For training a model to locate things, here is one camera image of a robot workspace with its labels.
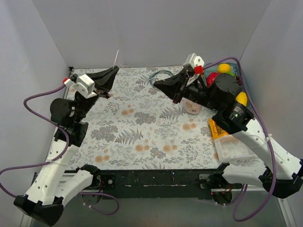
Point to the white plastic bin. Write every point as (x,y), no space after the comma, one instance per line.
(231,150)

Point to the white toilet paper roll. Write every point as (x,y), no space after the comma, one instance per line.
(191,107)

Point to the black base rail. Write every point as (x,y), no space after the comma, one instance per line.
(154,182)

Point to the yellow mango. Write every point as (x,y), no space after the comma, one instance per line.
(242,98)

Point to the yellow plastic bin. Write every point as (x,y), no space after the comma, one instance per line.
(216,131)

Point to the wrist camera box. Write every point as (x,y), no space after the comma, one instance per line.
(194,65)
(82,84)

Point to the red pomegranate fruit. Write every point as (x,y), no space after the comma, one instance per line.
(211,77)

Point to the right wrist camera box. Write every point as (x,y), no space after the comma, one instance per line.
(194,65)

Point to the yellow orange fruit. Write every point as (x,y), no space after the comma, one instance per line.
(224,68)

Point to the teal fruit basket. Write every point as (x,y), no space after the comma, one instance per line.
(245,78)

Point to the floral table mat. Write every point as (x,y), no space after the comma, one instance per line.
(138,127)

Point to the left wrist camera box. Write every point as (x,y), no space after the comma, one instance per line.
(82,84)

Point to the dark purple grapes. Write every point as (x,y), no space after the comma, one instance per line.
(238,79)

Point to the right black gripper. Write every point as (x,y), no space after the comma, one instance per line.
(181,85)

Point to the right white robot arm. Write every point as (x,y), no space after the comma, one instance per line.
(282,174)

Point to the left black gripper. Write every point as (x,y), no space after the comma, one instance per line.
(95,89)

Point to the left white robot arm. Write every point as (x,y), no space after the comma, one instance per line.
(71,132)

